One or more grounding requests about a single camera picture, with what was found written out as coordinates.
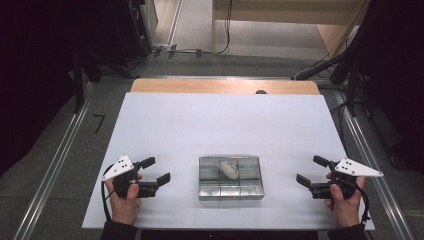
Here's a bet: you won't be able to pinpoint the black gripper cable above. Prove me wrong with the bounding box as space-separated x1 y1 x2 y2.
349 180 372 228
100 165 114 223

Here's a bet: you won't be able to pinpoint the grey floor cable bundle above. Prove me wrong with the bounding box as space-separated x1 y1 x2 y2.
292 61 344 82

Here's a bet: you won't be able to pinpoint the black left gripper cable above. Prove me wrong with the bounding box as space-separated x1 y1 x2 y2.
100 165 114 223

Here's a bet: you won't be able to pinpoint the black hanging cable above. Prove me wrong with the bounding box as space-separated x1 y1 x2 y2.
214 0 234 56

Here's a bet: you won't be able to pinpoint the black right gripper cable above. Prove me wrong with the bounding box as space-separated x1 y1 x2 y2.
349 180 372 228

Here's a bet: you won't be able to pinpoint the transparent grey plastic compartment box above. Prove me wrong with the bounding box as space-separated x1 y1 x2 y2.
198 154 266 202

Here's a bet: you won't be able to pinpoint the metal floor rail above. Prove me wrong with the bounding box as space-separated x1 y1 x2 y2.
333 89 416 240
12 82 95 240

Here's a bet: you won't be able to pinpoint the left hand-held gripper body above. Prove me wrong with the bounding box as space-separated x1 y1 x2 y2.
102 154 160 200

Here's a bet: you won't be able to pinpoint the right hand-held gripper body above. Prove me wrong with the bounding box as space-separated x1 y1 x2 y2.
308 157 385 201

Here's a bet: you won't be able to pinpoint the person's right hand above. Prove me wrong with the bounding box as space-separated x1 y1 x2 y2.
324 171 367 229

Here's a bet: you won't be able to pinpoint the white plush toy blue ears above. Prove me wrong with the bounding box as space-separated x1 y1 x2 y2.
216 159 241 181

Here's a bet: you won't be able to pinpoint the person's left hand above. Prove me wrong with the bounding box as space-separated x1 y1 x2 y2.
105 173 143 226

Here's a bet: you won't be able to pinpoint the black metal stand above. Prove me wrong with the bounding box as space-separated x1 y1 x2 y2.
71 46 136 114

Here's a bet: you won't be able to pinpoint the black stand with cables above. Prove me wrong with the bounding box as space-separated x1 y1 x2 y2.
329 49 373 118

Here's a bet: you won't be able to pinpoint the black equipment rack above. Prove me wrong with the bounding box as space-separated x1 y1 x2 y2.
108 0 153 66

